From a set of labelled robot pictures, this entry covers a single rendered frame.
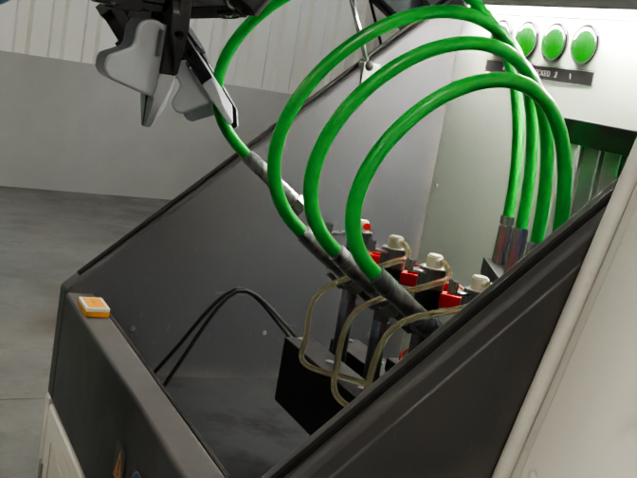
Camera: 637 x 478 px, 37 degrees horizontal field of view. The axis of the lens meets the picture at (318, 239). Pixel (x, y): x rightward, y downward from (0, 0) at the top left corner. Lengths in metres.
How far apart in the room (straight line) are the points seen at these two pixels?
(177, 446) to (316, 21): 7.55
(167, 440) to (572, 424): 0.36
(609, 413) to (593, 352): 0.05
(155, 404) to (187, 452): 0.11
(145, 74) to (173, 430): 0.33
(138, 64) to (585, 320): 0.42
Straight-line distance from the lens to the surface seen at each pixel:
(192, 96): 1.13
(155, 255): 1.35
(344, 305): 1.11
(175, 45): 0.82
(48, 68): 7.55
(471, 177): 1.41
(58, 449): 1.32
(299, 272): 1.43
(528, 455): 0.80
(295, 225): 0.96
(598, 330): 0.77
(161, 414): 0.95
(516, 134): 1.18
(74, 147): 7.67
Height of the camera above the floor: 1.30
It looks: 10 degrees down
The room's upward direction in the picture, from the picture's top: 10 degrees clockwise
